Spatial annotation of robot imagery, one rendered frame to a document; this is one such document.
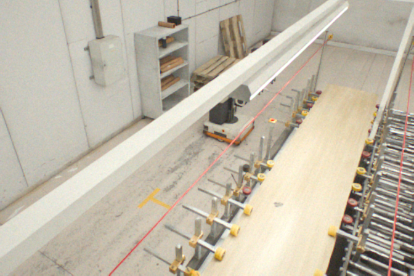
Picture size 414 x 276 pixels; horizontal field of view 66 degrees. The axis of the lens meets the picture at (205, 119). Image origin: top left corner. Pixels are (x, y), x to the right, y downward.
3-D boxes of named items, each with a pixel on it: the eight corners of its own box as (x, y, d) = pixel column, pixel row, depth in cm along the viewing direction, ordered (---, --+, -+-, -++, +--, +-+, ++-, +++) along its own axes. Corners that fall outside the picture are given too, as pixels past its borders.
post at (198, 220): (194, 260, 261) (194, 219, 236) (196, 257, 263) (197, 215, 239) (198, 262, 259) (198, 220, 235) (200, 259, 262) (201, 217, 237)
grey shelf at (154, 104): (142, 118, 580) (133, 32, 500) (171, 99, 647) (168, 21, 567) (161, 125, 561) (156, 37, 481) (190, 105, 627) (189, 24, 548)
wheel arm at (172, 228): (164, 227, 255) (164, 224, 254) (166, 224, 258) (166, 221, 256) (219, 256, 234) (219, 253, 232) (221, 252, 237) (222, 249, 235)
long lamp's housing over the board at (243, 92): (227, 96, 151) (227, 81, 147) (335, 7, 329) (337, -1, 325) (250, 103, 146) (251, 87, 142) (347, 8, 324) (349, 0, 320)
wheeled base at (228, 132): (201, 134, 532) (202, 121, 519) (220, 117, 579) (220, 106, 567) (238, 147, 503) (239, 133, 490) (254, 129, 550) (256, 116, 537)
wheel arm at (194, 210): (182, 207, 274) (182, 204, 272) (184, 204, 277) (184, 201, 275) (234, 232, 252) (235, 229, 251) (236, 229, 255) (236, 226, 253)
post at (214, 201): (210, 238, 280) (211, 198, 255) (212, 236, 282) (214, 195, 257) (213, 240, 278) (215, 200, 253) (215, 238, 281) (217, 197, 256)
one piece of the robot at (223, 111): (207, 127, 525) (208, 81, 482) (223, 113, 566) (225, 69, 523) (225, 133, 511) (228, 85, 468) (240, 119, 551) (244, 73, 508)
